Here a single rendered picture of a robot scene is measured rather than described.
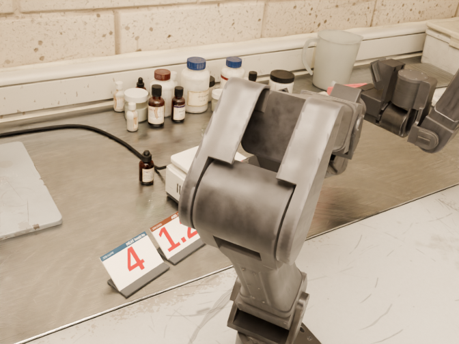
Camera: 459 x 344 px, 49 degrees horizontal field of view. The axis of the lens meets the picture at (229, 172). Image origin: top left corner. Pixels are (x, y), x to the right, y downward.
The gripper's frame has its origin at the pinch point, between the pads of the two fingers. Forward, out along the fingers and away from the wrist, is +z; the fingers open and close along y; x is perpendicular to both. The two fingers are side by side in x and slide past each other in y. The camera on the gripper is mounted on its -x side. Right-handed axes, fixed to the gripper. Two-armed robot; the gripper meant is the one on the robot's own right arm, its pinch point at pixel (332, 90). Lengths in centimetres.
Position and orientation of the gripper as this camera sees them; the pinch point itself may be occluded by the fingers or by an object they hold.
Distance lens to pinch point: 116.6
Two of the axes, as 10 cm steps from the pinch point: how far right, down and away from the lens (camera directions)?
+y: -7.6, 2.9, -5.8
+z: -6.5, -4.5, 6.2
